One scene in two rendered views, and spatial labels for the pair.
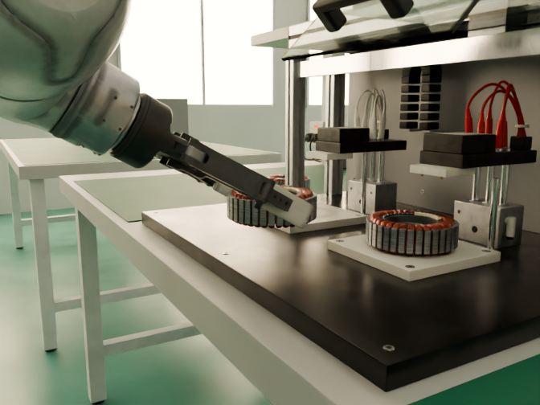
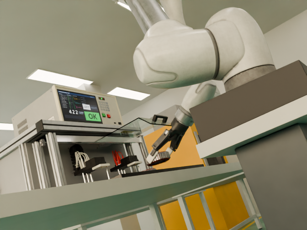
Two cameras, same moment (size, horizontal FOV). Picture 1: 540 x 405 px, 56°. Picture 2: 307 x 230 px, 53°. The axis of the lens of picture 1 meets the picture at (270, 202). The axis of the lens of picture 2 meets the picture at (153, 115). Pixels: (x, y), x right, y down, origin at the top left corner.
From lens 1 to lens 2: 1.79 m
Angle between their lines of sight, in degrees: 121
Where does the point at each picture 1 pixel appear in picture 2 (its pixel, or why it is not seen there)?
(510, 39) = (126, 138)
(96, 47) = not seen: hidden behind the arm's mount
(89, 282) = not seen: outside the picture
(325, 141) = (98, 161)
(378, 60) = (96, 139)
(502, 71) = (91, 153)
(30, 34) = not seen: hidden behind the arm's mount
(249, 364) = (201, 173)
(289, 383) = (207, 169)
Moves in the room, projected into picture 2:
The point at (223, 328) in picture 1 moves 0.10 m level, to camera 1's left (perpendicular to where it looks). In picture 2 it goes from (194, 171) to (206, 165)
